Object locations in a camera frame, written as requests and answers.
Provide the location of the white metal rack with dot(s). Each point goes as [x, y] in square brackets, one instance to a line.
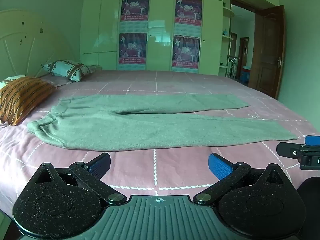
[232, 66]

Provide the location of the cream corner shelf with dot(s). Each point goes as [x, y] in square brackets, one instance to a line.
[226, 37]

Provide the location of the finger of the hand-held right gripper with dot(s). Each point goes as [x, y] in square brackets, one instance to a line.
[287, 150]
[313, 140]

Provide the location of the blue stool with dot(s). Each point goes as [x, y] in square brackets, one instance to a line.
[245, 73]

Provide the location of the white patterned pillow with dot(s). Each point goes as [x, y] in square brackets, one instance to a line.
[66, 70]

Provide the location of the brown wooden door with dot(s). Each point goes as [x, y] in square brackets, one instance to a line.
[268, 52]

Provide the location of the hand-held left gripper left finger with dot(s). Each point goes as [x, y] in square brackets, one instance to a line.
[100, 164]

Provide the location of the orange striped pillow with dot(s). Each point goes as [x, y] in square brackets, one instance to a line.
[22, 97]

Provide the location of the grey-green pants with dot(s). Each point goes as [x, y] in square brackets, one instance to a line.
[150, 130]

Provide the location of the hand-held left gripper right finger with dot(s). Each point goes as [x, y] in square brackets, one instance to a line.
[220, 166]

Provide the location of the wall poster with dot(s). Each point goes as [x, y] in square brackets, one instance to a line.
[135, 7]
[132, 48]
[186, 51]
[188, 10]

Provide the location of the cream headboard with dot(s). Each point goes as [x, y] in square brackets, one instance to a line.
[30, 45]

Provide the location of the glossy cream wardrobe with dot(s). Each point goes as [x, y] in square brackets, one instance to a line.
[160, 30]

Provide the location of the bed with pink checked sheet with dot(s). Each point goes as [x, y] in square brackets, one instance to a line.
[160, 170]

